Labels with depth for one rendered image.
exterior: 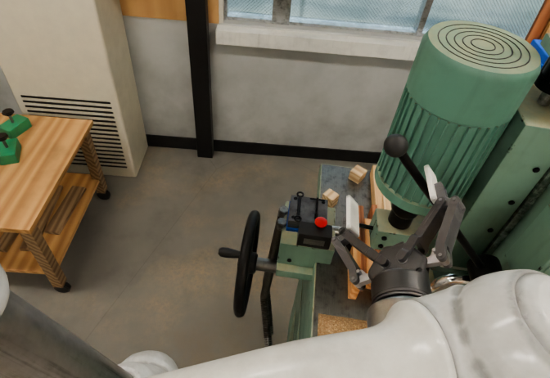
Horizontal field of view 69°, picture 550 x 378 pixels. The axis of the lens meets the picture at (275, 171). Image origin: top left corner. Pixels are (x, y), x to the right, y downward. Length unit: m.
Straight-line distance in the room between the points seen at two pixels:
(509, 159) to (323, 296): 0.51
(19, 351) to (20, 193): 1.24
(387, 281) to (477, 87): 0.30
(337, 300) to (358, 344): 0.69
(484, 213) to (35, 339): 0.77
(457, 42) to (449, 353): 0.49
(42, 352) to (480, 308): 0.57
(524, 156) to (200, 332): 1.52
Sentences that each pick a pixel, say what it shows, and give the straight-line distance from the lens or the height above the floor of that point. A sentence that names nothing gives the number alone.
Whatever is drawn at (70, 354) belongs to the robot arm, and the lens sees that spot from 0.74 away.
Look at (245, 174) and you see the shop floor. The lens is 2.48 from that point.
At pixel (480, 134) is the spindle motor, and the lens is 0.70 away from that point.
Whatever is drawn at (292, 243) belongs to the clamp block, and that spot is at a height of 0.96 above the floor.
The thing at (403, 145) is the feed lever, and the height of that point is 1.41.
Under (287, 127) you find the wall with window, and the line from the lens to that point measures 2.48.
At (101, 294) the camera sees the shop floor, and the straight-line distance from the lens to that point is 2.11.
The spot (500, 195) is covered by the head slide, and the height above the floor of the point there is 1.26.
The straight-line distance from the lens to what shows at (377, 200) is 1.17.
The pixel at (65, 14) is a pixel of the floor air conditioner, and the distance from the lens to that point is 2.02.
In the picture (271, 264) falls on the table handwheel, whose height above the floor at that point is 0.83.
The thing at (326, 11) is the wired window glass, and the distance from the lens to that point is 2.19.
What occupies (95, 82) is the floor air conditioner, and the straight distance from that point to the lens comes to 2.15.
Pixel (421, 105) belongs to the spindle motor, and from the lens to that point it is 0.68.
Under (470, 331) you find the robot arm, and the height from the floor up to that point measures 1.52.
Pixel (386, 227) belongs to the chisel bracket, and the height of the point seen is 1.07.
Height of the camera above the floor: 1.77
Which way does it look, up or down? 45 degrees down
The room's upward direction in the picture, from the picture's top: 6 degrees clockwise
